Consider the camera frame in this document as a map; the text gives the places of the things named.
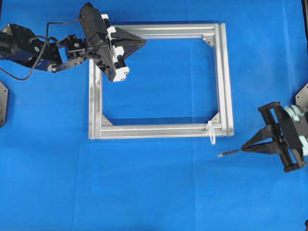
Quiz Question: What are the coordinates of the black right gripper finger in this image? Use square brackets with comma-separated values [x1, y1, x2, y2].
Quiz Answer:
[246, 127, 274, 143]
[242, 141, 281, 154]

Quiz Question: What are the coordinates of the black USB cable wire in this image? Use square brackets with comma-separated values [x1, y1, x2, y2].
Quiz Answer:
[217, 149, 242, 158]

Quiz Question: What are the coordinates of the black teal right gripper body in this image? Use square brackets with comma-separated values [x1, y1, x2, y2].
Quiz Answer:
[258, 102, 308, 172]

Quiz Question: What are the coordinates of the white zip tie loop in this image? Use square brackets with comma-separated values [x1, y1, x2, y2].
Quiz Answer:
[206, 121, 216, 145]

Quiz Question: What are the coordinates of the aluminium extrusion frame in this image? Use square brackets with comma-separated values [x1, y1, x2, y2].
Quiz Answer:
[89, 23, 234, 140]

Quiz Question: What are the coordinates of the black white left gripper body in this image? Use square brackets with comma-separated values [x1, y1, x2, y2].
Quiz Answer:
[79, 2, 129, 82]

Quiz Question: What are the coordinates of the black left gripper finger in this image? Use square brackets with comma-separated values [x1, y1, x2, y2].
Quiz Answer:
[115, 27, 146, 46]
[120, 40, 146, 61]

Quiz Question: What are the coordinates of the blue table mat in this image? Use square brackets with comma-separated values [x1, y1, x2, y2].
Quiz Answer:
[0, 0, 308, 231]

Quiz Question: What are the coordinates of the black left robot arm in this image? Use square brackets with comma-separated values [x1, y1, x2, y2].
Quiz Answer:
[0, 2, 146, 82]

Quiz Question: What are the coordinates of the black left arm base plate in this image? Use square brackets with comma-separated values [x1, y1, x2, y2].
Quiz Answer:
[0, 82, 9, 127]

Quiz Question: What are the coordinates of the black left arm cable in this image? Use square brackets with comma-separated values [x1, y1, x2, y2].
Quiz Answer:
[0, 16, 85, 81]

